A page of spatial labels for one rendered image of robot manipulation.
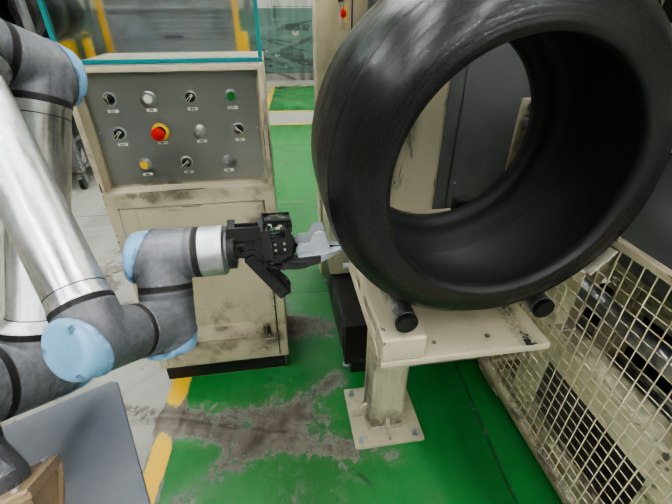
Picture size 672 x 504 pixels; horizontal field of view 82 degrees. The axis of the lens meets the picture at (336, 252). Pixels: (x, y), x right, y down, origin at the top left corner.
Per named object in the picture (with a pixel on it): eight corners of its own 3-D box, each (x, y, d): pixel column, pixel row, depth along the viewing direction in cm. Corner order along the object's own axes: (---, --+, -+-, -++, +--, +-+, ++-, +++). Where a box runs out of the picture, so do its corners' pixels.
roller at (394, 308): (378, 234, 103) (364, 244, 104) (368, 223, 100) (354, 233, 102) (423, 325, 73) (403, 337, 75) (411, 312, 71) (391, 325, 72)
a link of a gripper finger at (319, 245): (347, 232, 69) (295, 236, 68) (347, 260, 72) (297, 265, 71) (344, 224, 71) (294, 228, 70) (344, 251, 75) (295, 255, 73)
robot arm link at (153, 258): (141, 284, 73) (136, 231, 73) (209, 278, 75) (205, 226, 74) (120, 290, 64) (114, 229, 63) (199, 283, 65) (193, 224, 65)
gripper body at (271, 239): (295, 229, 66) (222, 235, 65) (297, 271, 71) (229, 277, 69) (292, 210, 73) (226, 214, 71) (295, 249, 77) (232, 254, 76)
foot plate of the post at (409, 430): (343, 391, 168) (343, 385, 166) (403, 383, 172) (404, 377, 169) (355, 450, 146) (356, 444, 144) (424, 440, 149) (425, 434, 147)
